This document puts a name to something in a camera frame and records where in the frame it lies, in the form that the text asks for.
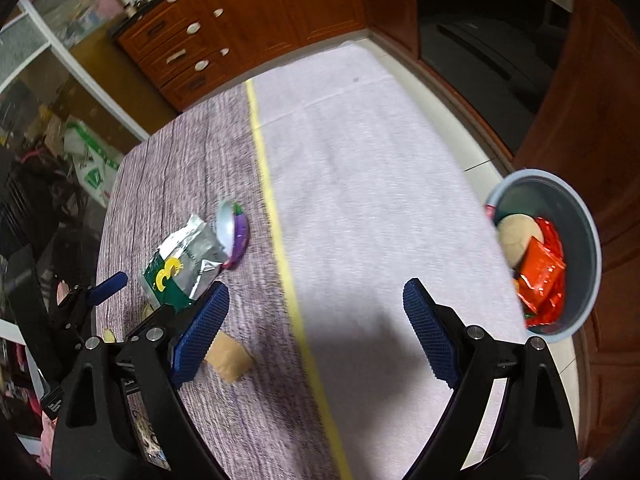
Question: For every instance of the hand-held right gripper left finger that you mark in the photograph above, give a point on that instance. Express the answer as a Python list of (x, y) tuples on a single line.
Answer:
[(200, 330)]

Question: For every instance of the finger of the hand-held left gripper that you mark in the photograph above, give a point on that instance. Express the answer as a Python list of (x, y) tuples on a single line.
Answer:
[(107, 286), (150, 321)]

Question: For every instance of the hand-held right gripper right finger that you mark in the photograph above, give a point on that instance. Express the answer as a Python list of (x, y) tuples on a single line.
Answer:
[(430, 330)]

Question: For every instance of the green silver snack packet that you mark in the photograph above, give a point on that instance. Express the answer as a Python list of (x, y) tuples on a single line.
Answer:
[(185, 265)]

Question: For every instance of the grey-blue trash bin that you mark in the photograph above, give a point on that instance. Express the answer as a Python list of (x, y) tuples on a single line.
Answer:
[(577, 240)]

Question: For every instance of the small tan scrap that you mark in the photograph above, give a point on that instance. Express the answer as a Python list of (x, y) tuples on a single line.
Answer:
[(146, 310), (108, 334)]

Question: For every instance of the brown paper piece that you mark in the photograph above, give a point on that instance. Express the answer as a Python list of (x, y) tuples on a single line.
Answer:
[(230, 360)]

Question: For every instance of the purple round snack cup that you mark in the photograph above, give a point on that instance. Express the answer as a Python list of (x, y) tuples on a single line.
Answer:
[(240, 240)]

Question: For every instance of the orange snack packet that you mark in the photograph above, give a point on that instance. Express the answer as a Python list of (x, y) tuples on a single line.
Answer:
[(542, 277)]

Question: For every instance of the beige round ball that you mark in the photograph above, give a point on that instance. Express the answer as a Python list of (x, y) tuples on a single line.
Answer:
[(517, 240)]

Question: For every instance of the green white printed bag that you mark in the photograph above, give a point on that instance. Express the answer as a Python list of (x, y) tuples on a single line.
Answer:
[(95, 160)]

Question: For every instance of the yellow tape line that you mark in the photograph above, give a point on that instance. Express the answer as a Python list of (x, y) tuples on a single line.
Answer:
[(272, 200)]

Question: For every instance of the red crinkled snack packet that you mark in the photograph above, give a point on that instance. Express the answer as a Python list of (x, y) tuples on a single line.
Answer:
[(551, 235)]

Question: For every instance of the grey woven tablecloth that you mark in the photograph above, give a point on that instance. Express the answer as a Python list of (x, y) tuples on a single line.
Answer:
[(375, 185)]

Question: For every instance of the white framed glass door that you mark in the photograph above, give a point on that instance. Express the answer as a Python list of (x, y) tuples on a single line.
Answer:
[(55, 60)]

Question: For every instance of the wooden drawer cabinet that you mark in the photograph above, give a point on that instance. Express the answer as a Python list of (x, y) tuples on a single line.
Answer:
[(170, 55)]

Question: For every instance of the wooden cabinet beside oven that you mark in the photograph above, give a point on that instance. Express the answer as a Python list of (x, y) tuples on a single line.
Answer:
[(600, 110)]

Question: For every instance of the black built-in oven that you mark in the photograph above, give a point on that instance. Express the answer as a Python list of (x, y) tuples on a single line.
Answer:
[(480, 40)]

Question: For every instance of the wooden two-door cabinet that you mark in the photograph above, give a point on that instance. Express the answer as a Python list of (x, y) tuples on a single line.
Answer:
[(300, 5)]

